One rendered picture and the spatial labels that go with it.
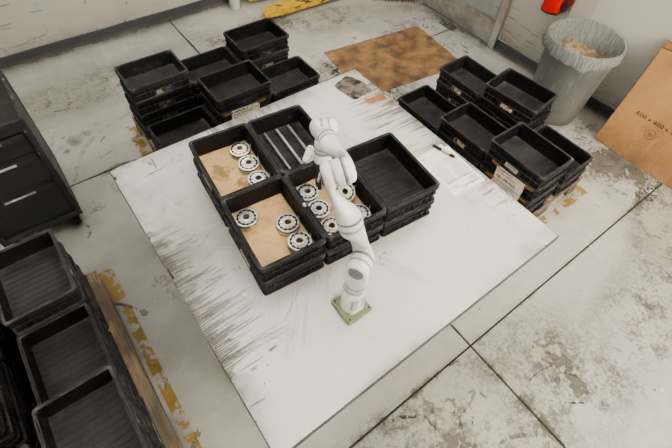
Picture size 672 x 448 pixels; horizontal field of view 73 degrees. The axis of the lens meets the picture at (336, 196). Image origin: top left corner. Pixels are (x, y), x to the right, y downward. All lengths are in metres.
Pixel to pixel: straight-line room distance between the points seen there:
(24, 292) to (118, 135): 1.64
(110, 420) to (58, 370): 0.41
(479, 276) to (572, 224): 1.49
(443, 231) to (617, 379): 1.34
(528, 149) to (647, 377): 1.43
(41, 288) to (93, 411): 0.67
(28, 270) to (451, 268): 1.99
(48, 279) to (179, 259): 0.69
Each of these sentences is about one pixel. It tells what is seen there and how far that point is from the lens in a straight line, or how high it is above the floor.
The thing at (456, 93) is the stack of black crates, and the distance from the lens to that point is 3.56.
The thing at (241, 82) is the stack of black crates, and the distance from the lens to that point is 3.30.
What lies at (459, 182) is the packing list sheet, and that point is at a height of 0.70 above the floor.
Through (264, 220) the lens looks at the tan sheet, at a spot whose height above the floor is 0.83.
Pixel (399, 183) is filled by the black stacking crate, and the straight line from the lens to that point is 2.20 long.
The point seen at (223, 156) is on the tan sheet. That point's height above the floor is 0.83.
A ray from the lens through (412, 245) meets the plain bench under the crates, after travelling 2.15.
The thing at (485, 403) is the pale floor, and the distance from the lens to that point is 2.70.
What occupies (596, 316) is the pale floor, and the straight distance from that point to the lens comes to 3.19.
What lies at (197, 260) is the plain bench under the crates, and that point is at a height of 0.70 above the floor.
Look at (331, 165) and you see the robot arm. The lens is 1.39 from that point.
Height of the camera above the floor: 2.46
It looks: 51 degrees down
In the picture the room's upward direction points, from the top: 4 degrees clockwise
